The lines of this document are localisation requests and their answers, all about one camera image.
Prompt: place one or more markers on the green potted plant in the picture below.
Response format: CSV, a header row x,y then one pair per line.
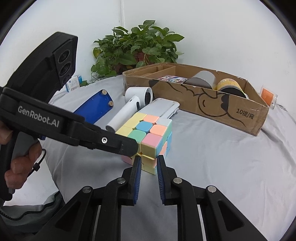
x,y
140,46

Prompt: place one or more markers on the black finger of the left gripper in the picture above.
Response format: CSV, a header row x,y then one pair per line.
x,y
93,137

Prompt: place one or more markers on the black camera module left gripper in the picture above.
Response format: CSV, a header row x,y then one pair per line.
x,y
47,69

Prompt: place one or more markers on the yellow labelled tea jar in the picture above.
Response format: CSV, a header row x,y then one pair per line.
x,y
230,86

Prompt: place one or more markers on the blue cartoon board game box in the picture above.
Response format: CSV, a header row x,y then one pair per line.
x,y
173,79

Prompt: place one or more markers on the person left hand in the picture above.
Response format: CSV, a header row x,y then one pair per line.
x,y
17,175

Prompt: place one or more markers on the orange capped clear container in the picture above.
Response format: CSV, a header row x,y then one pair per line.
x,y
269,97

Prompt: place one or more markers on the small blue white carton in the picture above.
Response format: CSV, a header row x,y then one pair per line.
x,y
73,83

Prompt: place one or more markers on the brown cardboard tray box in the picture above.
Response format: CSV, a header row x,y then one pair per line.
x,y
245,114

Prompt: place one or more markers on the pastel colour cube puzzle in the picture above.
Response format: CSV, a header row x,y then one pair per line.
x,y
153,135

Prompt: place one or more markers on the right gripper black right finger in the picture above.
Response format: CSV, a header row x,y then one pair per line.
x,y
202,213

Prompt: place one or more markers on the silver metal cylinder tin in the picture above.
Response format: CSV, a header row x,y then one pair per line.
x,y
204,79

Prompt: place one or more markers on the white flat plastic device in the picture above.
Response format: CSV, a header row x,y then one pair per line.
x,y
161,107

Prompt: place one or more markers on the white handheld fan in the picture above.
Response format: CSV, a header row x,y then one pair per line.
x,y
136,98

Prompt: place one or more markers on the blue board with wooden knobs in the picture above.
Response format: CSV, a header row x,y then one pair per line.
x,y
95,107

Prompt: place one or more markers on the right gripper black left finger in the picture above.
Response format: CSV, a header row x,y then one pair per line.
x,y
95,214

